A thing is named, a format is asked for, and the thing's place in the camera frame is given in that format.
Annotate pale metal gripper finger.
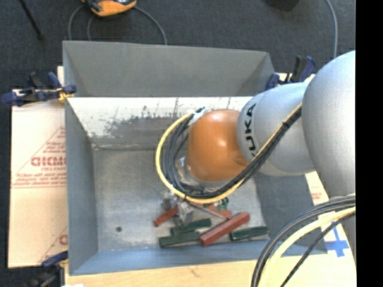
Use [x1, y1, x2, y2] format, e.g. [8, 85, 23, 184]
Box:
[160, 190, 178, 211]
[177, 201, 194, 224]

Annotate dark green flat block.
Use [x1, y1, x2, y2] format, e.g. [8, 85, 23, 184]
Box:
[170, 218, 212, 236]
[158, 231, 205, 248]
[229, 226, 269, 242]

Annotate short red-brown flat block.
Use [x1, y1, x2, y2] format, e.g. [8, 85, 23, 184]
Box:
[153, 204, 180, 227]

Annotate long red-brown flat block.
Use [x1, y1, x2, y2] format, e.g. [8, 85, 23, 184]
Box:
[199, 211, 251, 248]

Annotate grey metal bin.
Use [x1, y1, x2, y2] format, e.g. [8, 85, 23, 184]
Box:
[62, 40, 327, 276]

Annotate brown cardboard board, red print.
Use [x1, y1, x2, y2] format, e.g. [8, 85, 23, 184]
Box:
[7, 100, 70, 269]

